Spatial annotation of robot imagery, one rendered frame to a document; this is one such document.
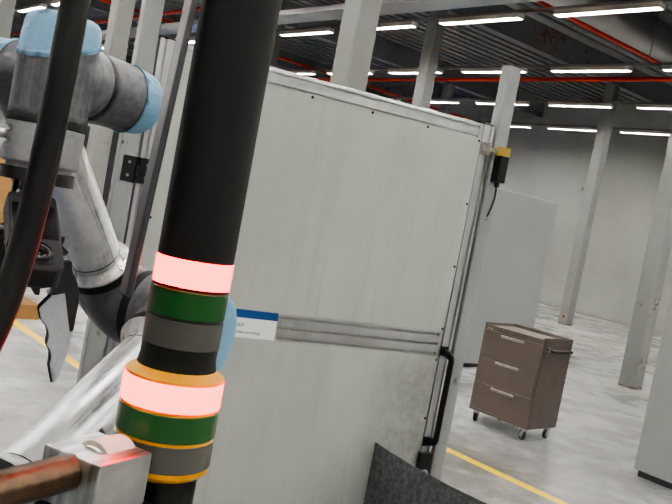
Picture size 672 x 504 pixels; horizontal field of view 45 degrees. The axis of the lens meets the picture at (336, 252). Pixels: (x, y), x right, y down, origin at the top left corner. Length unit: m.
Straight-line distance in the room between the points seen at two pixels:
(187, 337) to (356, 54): 6.93
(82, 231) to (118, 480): 0.81
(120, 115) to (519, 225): 9.85
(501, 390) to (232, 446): 5.10
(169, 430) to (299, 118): 2.02
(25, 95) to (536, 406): 6.62
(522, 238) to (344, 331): 8.36
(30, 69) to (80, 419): 0.41
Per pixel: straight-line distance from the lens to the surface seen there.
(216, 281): 0.35
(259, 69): 0.35
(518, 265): 10.76
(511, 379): 7.28
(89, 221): 1.12
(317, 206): 2.37
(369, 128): 2.44
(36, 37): 0.85
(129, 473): 0.34
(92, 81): 0.86
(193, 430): 0.35
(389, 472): 2.57
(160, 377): 0.35
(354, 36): 7.25
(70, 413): 1.03
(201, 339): 0.35
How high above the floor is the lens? 1.65
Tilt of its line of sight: 3 degrees down
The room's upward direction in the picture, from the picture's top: 11 degrees clockwise
